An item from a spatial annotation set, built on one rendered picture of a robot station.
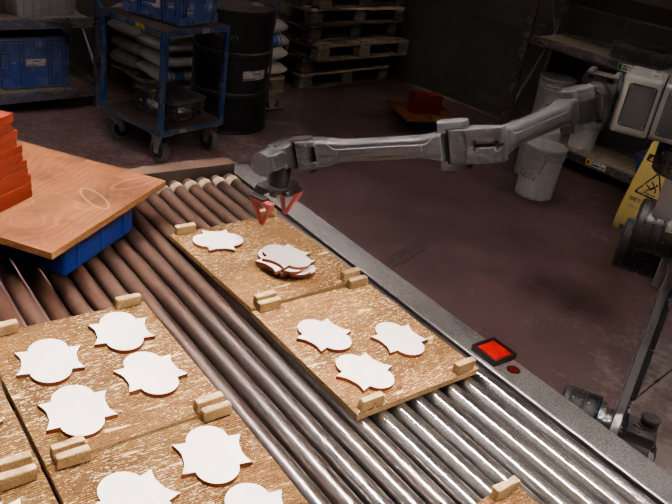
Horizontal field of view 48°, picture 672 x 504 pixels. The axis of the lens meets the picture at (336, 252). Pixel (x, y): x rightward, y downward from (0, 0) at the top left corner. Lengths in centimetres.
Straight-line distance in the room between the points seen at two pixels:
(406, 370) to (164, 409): 53
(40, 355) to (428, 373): 81
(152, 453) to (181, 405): 14
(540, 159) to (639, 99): 325
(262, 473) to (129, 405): 30
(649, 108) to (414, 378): 93
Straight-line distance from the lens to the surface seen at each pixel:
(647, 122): 208
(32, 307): 181
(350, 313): 182
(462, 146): 166
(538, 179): 535
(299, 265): 190
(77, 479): 136
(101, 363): 160
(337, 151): 176
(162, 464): 138
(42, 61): 587
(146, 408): 148
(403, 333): 176
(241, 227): 215
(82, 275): 192
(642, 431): 291
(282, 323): 174
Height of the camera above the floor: 189
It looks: 27 degrees down
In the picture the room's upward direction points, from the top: 9 degrees clockwise
